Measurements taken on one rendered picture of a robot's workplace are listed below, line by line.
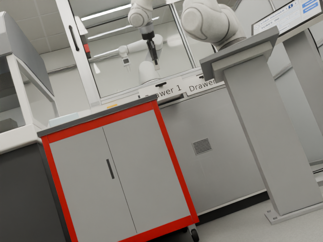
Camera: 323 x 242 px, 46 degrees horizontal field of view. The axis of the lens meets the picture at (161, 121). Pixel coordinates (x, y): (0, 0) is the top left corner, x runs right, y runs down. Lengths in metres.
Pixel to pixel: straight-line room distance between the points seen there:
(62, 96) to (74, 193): 4.03
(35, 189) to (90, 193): 0.55
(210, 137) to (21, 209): 1.24
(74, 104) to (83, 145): 3.90
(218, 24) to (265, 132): 0.53
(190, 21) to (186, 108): 0.95
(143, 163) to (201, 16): 0.74
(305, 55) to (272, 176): 1.13
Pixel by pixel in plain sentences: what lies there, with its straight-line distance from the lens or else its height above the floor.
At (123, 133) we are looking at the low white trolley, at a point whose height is 0.62.
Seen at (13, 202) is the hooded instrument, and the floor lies 0.51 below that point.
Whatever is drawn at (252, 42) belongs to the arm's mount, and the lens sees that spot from 1.74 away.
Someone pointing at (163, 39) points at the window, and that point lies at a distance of 2.69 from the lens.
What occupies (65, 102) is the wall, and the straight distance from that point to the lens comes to 5.79.
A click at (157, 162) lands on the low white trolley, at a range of 1.86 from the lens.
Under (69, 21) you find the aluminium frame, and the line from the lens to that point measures 2.76.
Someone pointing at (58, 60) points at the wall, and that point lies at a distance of 6.02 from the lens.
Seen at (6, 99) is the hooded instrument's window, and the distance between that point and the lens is 2.41.
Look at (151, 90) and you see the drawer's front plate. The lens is 2.38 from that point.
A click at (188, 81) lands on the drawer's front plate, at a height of 0.91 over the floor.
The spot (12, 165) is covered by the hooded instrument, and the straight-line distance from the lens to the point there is 2.39.
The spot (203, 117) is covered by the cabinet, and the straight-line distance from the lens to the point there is 2.53.
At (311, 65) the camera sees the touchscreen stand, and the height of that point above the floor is 0.72.
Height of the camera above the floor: 0.30
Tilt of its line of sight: 10 degrees up
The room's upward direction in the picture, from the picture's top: 20 degrees counter-clockwise
